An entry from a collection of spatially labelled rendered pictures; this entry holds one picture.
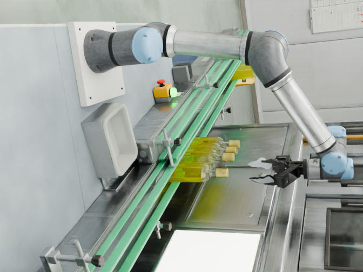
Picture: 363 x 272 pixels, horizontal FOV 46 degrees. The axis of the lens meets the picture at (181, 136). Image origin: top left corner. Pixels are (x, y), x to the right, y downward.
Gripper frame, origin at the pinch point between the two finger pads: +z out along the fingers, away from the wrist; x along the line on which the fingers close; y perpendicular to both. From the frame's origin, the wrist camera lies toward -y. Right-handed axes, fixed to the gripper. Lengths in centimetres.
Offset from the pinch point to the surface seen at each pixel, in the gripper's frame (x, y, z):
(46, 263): 8, -69, 41
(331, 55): -86, 604, -25
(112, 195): 4, -25, 45
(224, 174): 0.1, -1.7, 10.0
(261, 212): -13.3, -6.2, -3.2
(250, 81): -52, 342, 62
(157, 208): -4.8, -19.0, 31.7
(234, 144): 2.7, 21.5, 10.3
